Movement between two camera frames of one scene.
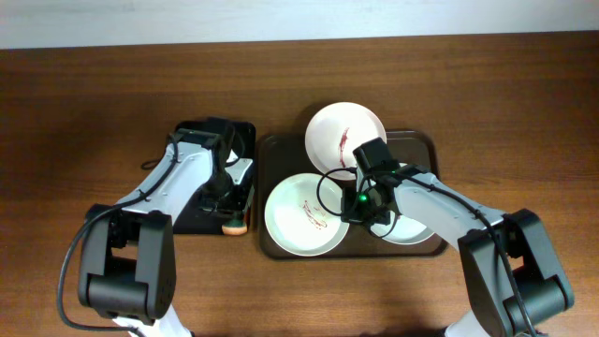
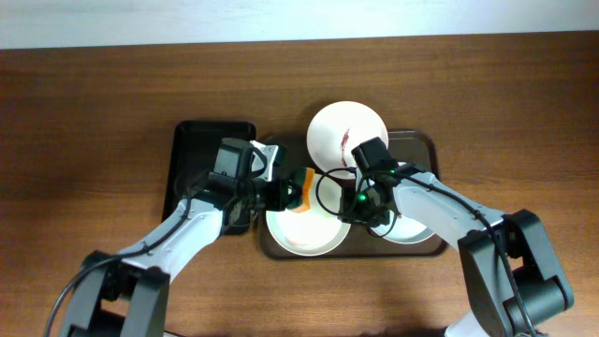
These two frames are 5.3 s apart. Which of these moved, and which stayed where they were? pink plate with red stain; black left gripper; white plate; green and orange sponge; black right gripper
Moved: green and orange sponge; black left gripper
Stayed: white plate; pink plate with red stain; black right gripper
